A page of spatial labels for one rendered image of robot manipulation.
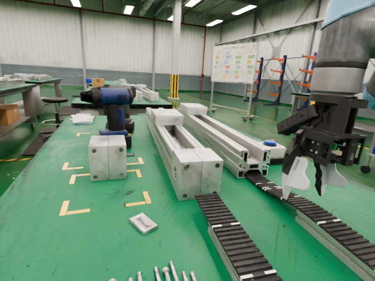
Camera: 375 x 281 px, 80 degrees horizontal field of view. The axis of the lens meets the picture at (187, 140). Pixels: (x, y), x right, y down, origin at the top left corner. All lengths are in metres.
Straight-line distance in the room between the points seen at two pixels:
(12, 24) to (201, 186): 15.88
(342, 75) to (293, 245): 0.29
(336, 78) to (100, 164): 0.53
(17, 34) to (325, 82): 15.90
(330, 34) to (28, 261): 0.57
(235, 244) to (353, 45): 0.35
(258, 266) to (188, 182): 0.23
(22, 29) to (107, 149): 15.52
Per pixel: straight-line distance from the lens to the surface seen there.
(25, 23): 16.03
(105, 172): 0.62
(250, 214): 0.51
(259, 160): 0.69
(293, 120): 0.50
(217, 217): 0.42
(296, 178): 0.47
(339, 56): 0.44
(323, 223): 0.49
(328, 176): 0.53
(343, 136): 0.44
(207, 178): 0.51
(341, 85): 0.44
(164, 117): 0.87
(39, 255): 0.44
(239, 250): 0.37
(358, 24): 0.44
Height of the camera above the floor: 1.05
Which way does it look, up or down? 16 degrees down
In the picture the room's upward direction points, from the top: 3 degrees clockwise
